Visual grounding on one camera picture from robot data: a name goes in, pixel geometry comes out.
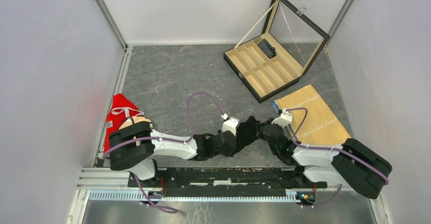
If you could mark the black compartment box glass lid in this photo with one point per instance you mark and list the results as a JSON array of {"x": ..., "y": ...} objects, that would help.
[{"x": 277, "y": 51}]

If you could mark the red underwear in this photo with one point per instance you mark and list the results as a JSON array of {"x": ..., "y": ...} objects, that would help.
[{"x": 120, "y": 110}]

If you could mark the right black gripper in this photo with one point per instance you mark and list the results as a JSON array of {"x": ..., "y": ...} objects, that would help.
[{"x": 278, "y": 126}]

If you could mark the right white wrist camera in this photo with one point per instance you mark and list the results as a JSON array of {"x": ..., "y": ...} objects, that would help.
[{"x": 284, "y": 118}]

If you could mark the black underwear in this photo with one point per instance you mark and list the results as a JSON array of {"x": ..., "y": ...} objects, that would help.
[{"x": 248, "y": 132}]

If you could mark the blue striped boxer shorts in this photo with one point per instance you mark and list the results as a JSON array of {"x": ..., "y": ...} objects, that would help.
[{"x": 266, "y": 48}]

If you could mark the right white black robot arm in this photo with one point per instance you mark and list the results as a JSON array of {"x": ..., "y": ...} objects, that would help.
[{"x": 350, "y": 164}]

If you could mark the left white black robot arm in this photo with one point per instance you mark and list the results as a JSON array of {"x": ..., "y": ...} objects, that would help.
[{"x": 132, "y": 147}]

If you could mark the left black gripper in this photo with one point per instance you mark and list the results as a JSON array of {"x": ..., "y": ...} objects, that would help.
[{"x": 229, "y": 152}]

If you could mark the beige underwear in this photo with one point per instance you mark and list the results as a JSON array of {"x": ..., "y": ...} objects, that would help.
[{"x": 133, "y": 120}]

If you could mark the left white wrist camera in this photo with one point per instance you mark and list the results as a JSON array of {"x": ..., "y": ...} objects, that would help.
[{"x": 230, "y": 124}]

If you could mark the white cable tray strip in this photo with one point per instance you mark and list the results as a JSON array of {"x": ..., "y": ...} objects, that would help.
[{"x": 136, "y": 195}]

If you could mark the tan cloth mat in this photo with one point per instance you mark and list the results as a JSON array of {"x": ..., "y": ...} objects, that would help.
[{"x": 321, "y": 127}]

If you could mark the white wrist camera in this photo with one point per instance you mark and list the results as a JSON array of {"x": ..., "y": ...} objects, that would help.
[
  {"x": 230, "y": 124},
  {"x": 284, "y": 118}
]

